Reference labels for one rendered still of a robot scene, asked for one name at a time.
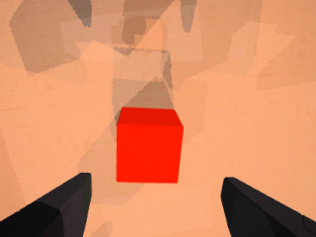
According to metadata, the red cube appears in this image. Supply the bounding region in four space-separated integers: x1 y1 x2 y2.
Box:
116 107 183 183

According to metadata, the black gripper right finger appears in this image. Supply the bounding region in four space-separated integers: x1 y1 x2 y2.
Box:
220 177 316 237

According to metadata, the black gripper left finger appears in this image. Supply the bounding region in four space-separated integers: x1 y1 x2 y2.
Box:
0 173 92 237

